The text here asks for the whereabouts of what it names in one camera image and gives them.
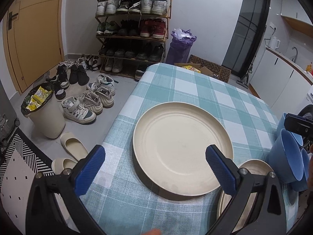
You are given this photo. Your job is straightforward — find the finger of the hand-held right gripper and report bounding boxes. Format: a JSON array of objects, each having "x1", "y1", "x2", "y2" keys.
[{"x1": 285, "y1": 113, "x2": 313, "y2": 137}]

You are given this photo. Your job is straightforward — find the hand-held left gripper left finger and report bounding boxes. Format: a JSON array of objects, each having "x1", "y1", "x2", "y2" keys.
[{"x1": 25, "y1": 144, "x2": 106, "y2": 235}]

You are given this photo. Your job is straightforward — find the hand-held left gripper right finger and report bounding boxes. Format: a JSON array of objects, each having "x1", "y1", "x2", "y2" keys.
[{"x1": 205, "y1": 145, "x2": 287, "y2": 235}]

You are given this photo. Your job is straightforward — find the light blue bowl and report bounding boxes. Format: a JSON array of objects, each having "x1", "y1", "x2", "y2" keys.
[{"x1": 276, "y1": 113, "x2": 304, "y2": 148}]

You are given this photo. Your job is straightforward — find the cream plate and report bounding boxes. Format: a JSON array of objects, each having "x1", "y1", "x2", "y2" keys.
[
  {"x1": 216, "y1": 159, "x2": 274, "y2": 233},
  {"x1": 133, "y1": 102, "x2": 234, "y2": 196}
]

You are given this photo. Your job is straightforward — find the dark blue bowl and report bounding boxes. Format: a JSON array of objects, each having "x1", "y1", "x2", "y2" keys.
[
  {"x1": 268, "y1": 128, "x2": 304, "y2": 184},
  {"x1": 292, "y1": 148, "x2": 311, "y2": 192}
]

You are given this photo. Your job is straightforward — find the person's right hand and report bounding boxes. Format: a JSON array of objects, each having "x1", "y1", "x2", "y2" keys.
[{"x1": 309, "y1": 150, "x2": 313, "y2": 188}]

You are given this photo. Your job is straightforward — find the cream slipper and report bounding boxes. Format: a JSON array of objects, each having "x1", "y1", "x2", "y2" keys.
[
  {"x1": 60, "y1": 132, "x2": 89, "y2": 161},
  {"x1": 51, "y1": 158, "x2": 79, "y2": 175}
]

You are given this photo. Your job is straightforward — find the white washing machine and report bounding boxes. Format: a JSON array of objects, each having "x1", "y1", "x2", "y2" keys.
[{"x1": 297, "y1": 86, "x2": 313, "y2": 123}]

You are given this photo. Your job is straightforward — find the white base cabinets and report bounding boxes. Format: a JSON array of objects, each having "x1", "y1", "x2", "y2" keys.
[{"x1": 249, "y1": 49, "x2": 313, "y2": 118}]

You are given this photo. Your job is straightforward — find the scattered pile of shoes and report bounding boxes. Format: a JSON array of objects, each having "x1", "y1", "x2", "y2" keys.
[{"x1": 46, "y1": 54, "x2": 115, "y2": 125}]

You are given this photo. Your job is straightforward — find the white kitchen countertop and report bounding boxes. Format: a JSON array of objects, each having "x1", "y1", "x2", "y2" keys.
[{"x1": 265, "y1": 46, "x2": 313, "y2": 79}]

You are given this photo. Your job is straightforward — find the cream trash bin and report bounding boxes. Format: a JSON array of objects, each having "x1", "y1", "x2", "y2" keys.
[{"x1": 21, "y1": 83, "x2": 66, "y2": 139}]

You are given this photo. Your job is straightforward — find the grey mop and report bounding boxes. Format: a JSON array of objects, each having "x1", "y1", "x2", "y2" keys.
[{"x1": 236, "y1": 64, "x2": 253, "y2": 87}]

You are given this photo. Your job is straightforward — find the black and white rug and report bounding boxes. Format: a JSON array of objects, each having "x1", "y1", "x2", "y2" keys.
[{"x1": 0, "y1": 127, "x2": 55, "y2": 226}]

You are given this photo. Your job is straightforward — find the teal checked tablecloth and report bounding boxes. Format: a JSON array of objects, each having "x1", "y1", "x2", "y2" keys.
[{"x1": 79, "y1": 63, "x2": 300, "y2": 235}]

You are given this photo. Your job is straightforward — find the white electric kettle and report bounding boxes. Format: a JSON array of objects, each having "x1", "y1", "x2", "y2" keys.
[{"x1": 265, "y1": 35, "x2": 280, "y2": 49}]

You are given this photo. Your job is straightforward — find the patterned cardboard box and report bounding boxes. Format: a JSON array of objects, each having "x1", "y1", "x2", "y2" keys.
[{"x1": 175, "y1": 54, "x2": 231, "y2": 83}]

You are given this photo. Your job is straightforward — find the black framed glass door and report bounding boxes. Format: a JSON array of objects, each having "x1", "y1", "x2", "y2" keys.
[{"x1": 224, "y1": 0, "x2": 272, "y2": 76}]

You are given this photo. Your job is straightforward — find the silver ribbed suitcase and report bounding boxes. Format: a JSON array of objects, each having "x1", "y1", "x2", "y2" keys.
[{"x1": 0, "y1": 78, "x2": 20, "y2": 150}]

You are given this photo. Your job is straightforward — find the yellow snack packet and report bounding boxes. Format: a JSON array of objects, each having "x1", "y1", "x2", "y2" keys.
[{"x1": 182, "y1": 65, "x2": 201, "y2": 73}]

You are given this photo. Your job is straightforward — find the purple plastic bag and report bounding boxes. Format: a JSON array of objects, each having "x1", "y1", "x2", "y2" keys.
[{"x1": 166, "y1": 28, "x2": 197, "y2": 64}]

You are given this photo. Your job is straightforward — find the wooden door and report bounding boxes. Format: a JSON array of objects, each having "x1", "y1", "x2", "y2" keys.
[{"x1": 0, "y1": 0, "x2": 65, "y2": 93}]

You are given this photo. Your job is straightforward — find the wooden shoe rack with shoes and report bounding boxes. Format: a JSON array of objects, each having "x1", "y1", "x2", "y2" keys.
[{"x1": 92, "y1": 0, "x2": 173, "y2": 81}]

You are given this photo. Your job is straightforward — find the white wall cabinet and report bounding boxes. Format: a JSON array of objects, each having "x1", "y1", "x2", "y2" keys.
[{"x1": 280, "y1": 0, "x2": 313, "y2": 32}]

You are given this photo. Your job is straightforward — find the black door handle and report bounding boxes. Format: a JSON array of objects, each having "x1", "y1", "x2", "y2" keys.
[{"x1": 7, "y1": 12, "x2": 20, "y2": 30}]

